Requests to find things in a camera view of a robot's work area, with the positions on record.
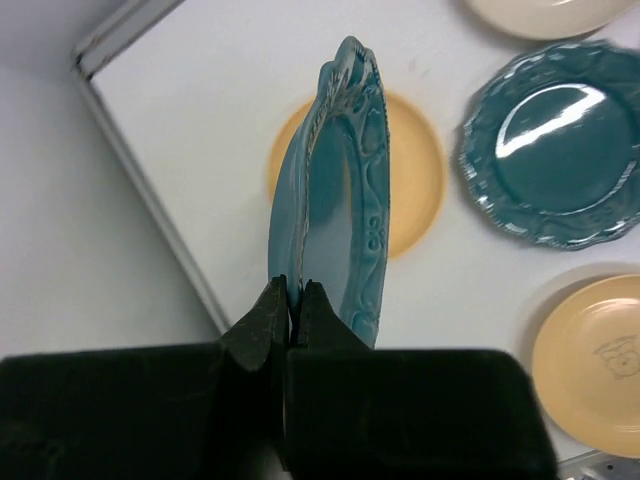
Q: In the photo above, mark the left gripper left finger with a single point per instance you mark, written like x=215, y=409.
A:
x=167, y=412

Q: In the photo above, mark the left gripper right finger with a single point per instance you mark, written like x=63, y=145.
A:
x=351, y=412

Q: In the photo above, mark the teal scalloped plate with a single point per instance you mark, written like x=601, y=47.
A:
x=349, y=254
x=550, y=149

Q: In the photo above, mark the yellow plate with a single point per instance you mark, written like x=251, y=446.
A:
x=585, y=365
x=418, y=172

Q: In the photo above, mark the cream plate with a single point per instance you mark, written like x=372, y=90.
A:
x=548, y=20

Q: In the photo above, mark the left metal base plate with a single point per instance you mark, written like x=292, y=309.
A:
x=597, y=465

